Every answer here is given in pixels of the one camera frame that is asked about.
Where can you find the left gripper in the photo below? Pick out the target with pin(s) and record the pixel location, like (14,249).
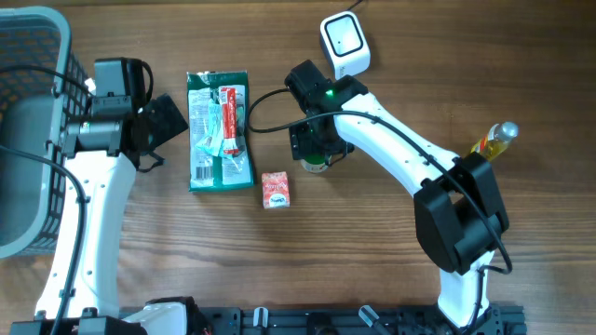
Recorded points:
(168,117)

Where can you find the green sponge pack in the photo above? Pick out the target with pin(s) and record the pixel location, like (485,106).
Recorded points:
(211,168)

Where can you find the green lid jar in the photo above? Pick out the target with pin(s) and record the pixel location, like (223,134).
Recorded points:
(314,165)

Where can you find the sponge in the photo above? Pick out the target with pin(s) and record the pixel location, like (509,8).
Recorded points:
(276,192)

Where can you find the yellow dish soap bottle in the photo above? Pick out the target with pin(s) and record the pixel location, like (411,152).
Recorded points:
(496,141)

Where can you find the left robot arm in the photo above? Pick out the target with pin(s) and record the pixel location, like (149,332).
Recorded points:
(102,149)

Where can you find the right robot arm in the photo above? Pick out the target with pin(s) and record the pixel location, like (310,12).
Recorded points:
(459,212)

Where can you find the white barcode scanner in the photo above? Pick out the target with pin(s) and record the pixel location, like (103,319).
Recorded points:
(344,44)

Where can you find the grey plastic mesh basket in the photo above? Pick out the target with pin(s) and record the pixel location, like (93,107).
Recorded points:
(42,86)

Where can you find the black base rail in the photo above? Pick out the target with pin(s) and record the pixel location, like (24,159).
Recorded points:
(321,321)

